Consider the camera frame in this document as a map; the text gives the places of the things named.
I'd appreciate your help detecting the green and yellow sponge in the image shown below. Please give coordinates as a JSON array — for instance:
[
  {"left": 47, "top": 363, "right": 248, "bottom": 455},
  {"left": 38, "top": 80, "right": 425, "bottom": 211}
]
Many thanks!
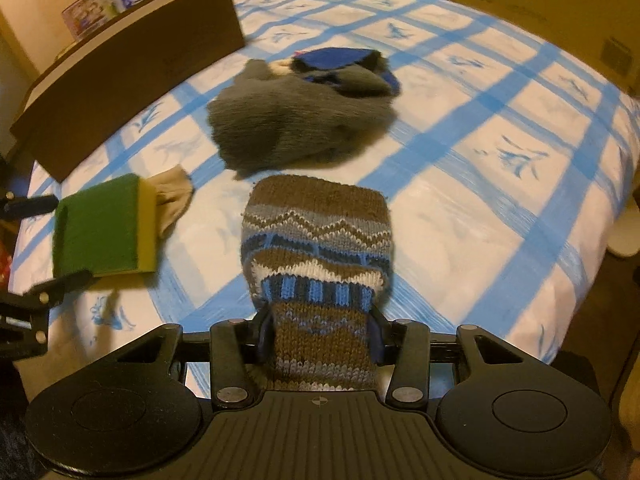
[{"left": 52, "top": 172, "right": 161, "bottom": 288}]

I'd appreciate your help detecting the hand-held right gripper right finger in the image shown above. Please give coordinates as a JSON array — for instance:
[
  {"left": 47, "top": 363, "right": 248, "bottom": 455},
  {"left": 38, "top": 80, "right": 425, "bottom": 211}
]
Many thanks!
[{"left": 367, "top": 307, "right": 538, "bottom": 406}]

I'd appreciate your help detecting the grey fluffy cloth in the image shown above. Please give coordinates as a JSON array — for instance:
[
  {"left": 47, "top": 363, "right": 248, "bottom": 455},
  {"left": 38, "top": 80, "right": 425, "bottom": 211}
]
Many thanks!
[{"left": 207, "top": 59, "right": 393, "bottom": 178}]

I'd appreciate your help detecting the large cardboard box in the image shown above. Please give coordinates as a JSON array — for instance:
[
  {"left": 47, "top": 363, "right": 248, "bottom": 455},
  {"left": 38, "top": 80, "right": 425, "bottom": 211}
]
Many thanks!
[{"left": 435, "top": 0, "right": 640, "bottom": 93}]

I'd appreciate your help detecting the blue milk carton box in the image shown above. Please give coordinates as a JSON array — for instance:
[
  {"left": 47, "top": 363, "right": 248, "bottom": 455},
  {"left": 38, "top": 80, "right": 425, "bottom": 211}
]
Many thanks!
[{"left": 61, "top": 0, "right": 151, "bottom": 40}]

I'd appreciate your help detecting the brown patterned knit sock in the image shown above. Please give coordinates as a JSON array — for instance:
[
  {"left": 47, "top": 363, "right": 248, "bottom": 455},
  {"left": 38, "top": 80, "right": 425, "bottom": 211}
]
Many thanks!
[{"left": 240, "top": 175, "right": 392, "bottom": 392}]

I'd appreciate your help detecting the blue checked bed sheet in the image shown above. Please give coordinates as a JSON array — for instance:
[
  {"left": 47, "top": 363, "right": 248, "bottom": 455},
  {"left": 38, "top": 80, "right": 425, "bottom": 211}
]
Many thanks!
[{"left": 12, "top": 0, "right": 640, "bottom": 401}]

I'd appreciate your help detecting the dark brown storage box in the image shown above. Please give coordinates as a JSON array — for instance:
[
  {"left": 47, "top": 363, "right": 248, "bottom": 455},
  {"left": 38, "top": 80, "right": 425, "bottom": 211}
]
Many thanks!
[{"left": 9, "top": 0, "right": 246, "bottom": 183}]

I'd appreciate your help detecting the dark grey and blue cloth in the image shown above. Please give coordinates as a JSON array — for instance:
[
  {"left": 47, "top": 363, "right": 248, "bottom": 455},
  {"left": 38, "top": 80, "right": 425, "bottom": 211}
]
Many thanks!
[{"left": 290, "top": 47, "right": 401, "bottom": 98}]

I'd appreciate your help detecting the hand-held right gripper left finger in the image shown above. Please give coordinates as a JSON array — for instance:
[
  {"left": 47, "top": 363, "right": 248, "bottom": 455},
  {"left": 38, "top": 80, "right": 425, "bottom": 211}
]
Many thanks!
[{"left": 107, "top": 310, "right": 276, "bottom": 408}]

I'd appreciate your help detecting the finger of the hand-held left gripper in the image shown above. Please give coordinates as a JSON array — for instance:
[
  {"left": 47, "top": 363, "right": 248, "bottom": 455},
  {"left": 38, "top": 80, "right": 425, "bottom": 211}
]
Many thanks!
[
  {"left": 22, "top": 269, "right": 96, "bottom": 307},
  {"left": 0, "top": 192, "right": 58, "bottom": 221}
]

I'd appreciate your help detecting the beige stocking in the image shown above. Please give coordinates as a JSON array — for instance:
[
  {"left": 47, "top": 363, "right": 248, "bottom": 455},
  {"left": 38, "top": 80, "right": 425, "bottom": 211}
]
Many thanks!
[{"left": 150, "top": 168, "right": 194, "bottom": 238}]

